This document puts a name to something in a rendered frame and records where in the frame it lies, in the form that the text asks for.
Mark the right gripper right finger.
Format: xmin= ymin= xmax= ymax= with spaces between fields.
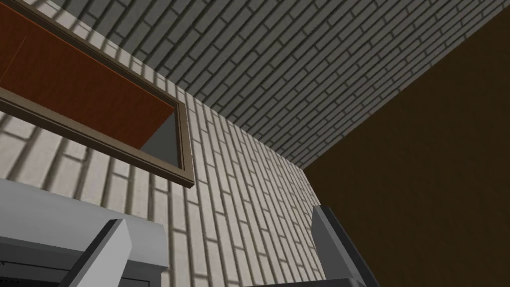
xmin=311 ymin=205 xmax=381 ymax=287

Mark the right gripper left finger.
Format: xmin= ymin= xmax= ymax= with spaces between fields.
xmin=59 ymin=218 xmax=132 ymax=287

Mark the grey appliance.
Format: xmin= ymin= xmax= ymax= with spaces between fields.
xmin=0 ymin=178 xmax=169 ymax=287

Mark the brown door leaf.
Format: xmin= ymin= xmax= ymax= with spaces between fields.
xmin=0 ymin=3 xmax=176 ymax=150

